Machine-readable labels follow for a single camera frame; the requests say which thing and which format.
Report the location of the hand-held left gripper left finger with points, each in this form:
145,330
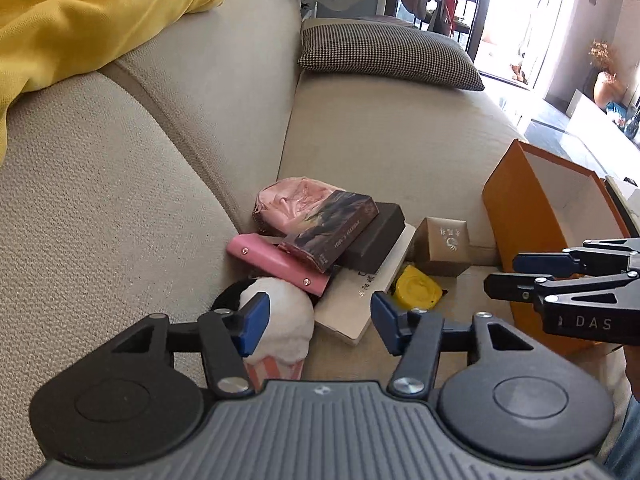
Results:
255,320

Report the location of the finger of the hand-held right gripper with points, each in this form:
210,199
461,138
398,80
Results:
505,287
542,263

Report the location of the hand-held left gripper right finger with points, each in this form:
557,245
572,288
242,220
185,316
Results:
385,320

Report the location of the white plush toy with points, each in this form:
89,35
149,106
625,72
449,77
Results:
285,320

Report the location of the white box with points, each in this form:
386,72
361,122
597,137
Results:
350,305

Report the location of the yellow round container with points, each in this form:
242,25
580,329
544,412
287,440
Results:
417,285

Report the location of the orange storage box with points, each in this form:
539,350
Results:
520,210

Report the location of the pink notebook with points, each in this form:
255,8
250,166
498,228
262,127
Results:
270,260

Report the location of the small brown box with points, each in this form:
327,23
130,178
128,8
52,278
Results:
442,245

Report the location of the dark brown box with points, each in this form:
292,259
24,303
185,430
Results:
375,240

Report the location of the dark patterned card box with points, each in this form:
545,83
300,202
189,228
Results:
330,230

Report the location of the pink pouch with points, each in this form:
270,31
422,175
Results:
285,205

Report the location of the person's blue jeans leg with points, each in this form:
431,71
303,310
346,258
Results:
625,430

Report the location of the white tv cabinet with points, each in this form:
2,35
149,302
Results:
590,110

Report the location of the blue bag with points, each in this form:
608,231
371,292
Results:
616,108

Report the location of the beige sofa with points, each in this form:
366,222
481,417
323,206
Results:
375,135

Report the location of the orange vase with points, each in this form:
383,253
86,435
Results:
607,90

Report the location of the brown floor ornament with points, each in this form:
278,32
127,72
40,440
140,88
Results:
517,71

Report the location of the dried flower bunch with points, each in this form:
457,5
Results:
600,54

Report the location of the houndstooth pillow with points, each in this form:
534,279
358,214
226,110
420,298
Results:
385,55

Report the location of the black metal rack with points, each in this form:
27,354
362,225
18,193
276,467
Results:
467,5

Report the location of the yellow blanket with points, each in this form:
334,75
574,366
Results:
75,10

